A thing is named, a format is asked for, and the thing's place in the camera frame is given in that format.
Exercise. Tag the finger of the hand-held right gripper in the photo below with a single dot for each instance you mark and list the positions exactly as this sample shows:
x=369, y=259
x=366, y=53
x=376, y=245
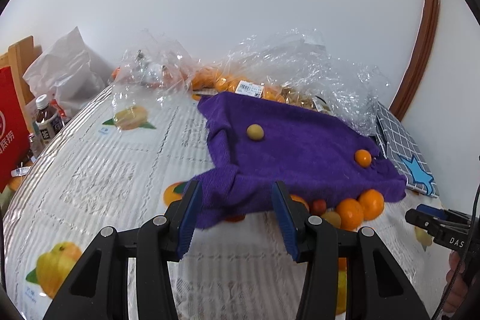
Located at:
x=431, y=211
x=431, y=228

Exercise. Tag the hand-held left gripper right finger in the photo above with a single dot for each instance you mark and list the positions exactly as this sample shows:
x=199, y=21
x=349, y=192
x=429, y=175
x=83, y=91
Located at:
x=283, y=218

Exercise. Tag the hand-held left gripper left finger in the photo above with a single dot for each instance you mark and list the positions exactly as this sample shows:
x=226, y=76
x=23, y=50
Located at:
x=189, y=218

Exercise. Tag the yellow green longan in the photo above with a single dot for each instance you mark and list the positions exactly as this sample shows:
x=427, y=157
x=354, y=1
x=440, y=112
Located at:
x=255, y=132
x=332, y=219

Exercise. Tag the orange mandarin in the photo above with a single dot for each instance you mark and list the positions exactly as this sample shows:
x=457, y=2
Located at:
x=370, y=203
x=349, y=214

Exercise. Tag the pile of bagged tan fruits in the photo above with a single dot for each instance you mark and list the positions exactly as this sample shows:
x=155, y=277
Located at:
x=300, y=98

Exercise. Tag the person's right hand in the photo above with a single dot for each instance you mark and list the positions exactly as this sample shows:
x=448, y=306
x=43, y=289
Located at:
x=455, y=286

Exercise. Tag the red cherry tomato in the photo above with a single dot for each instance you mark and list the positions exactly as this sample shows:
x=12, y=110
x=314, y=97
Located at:
x=319, y=206

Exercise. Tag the purple towel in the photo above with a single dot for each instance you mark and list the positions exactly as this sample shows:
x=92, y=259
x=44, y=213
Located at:
x=285, y=155

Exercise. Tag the grey checked pouch blue star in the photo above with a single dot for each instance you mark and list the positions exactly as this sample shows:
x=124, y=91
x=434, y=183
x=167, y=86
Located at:
x=405, y=143

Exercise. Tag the fruit print tablecloth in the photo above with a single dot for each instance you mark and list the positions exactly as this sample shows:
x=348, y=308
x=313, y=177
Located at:
x=112, y=162

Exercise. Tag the pile of bagged oranges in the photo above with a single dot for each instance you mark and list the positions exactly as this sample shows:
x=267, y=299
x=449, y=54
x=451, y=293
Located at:
x=228, y=80

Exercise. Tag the large clear plastic bag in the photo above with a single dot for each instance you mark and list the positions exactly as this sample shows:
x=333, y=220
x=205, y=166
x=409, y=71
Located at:
x=300, y=69

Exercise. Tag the small clear plastic bag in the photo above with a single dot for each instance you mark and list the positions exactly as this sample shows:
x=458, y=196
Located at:
x=150, y=69

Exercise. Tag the red cap bottle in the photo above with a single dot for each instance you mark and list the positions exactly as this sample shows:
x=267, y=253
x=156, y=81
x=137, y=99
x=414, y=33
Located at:
x=59, y=108

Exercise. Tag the tea bottle with white cap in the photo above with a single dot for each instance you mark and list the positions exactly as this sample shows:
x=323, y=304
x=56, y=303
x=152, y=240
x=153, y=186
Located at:
x=48, y=119

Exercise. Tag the white plastic bag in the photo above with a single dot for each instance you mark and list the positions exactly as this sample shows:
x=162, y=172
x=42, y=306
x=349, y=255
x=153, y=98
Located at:
x=63, y=69

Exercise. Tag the red paper bag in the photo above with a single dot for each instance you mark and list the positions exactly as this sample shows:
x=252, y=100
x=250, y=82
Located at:
x=9, y=125

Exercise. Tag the wooden chair back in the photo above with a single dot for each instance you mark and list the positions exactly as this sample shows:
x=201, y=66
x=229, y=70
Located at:
x=20, y=54

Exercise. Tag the brown wooden door frame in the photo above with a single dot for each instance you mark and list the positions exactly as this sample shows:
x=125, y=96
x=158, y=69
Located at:
x=422, y=42

